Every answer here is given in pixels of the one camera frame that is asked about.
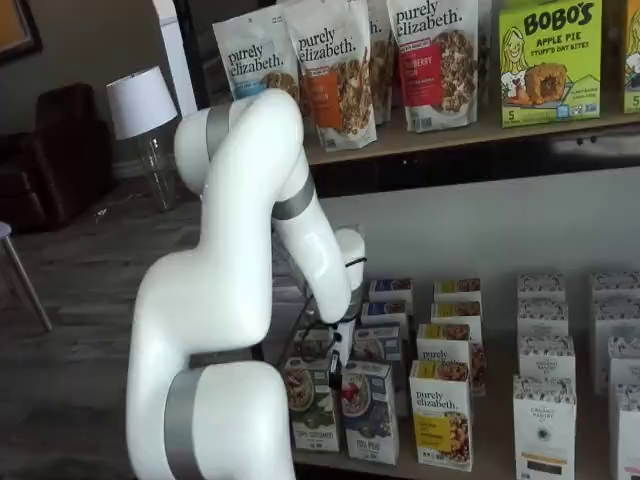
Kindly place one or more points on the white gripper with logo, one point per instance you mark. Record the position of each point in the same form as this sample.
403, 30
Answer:
345, 342

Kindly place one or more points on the blue and white cereal box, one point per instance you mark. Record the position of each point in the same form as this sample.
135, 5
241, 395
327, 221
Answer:
370, 425
380, 342
387, 310
392, 287

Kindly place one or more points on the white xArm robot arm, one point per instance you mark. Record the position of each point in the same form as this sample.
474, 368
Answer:
225, 250

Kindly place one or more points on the green and white cereal box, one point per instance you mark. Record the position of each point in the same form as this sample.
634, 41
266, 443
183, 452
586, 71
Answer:
312, 347
310, 415

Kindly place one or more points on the yellow and white granola box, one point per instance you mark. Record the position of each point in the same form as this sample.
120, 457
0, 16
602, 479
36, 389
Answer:
457, 287
455, 310
440, 415
442, 345

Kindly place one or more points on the black metal shelf rack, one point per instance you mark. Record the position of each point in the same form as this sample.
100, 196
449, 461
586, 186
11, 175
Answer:
450, 170

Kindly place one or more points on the green Bobo's apple pie box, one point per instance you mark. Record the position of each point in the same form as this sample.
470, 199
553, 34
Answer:
550, 50

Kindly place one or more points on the yellow Bobo's box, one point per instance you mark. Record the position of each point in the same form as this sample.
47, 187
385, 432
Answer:
632, 75

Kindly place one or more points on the white patterned carton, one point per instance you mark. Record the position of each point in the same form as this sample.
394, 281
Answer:
545, 425
615, 285
630, 435
542, 320
545, 360
615, 325
627, 365
540, 287

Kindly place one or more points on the orange label granola bag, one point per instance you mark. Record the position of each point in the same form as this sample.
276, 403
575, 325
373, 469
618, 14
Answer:
325, 100
382, 65

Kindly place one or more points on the red label granola bag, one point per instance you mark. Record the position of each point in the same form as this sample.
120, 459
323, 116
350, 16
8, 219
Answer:
425, 75

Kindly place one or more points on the blue label granola bag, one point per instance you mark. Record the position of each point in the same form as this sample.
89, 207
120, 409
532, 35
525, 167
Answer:
250, 60

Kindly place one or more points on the white shade glass lamp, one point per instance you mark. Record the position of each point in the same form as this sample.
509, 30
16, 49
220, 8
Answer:
140, 100

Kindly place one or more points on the dark brown armchair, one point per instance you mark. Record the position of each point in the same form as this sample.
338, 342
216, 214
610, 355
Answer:
60, 150

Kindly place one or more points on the white stool with pale legs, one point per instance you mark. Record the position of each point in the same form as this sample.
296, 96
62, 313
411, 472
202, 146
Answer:
4, 232

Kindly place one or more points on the dark framed wall picture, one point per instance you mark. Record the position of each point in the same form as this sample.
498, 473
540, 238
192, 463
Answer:
15, 25

